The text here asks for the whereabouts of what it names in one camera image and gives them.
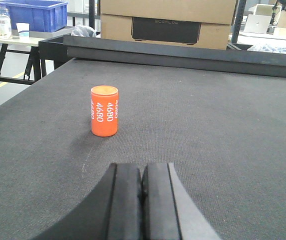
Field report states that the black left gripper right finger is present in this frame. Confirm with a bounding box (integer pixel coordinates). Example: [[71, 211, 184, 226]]
[[142, 163, 220, 240]]

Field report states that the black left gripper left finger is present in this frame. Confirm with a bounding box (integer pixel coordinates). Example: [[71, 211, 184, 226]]
[[36, 163, 142, 240]]

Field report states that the orange cylindrical capacitor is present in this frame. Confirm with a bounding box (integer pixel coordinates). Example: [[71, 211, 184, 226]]
[[90, 85, 119, 137]]

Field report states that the folding side table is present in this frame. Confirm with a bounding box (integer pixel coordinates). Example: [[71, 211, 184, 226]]
[[0, 26, 73, 85]]

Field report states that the crumpled plastic bag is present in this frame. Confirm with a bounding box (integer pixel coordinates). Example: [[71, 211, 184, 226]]
[[71, 24, 97, 38]]

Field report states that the black board stack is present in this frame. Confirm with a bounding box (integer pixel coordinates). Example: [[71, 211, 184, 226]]
[[39, 35, 286, 78]]

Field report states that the large cardboard box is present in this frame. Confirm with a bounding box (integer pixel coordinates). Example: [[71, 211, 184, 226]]
[[100, 0, 238, 50]]

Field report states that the white paper cup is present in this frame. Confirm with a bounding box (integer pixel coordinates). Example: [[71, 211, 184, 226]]
[[16, 22, 30, 41]]

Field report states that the silver laptop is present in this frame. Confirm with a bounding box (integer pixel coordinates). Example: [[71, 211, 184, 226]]
[[243, 14, 272, 34]]

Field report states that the blue plastic crate on table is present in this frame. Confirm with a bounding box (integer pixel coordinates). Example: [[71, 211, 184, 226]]
[[0, 0, 68, 33]]

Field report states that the white plastic bottle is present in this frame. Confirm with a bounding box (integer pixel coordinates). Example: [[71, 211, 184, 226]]
[[0, 5, 12, 40]]

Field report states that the black metal post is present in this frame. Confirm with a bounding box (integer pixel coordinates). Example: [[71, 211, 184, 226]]
[[230, 0, 247, 44]]

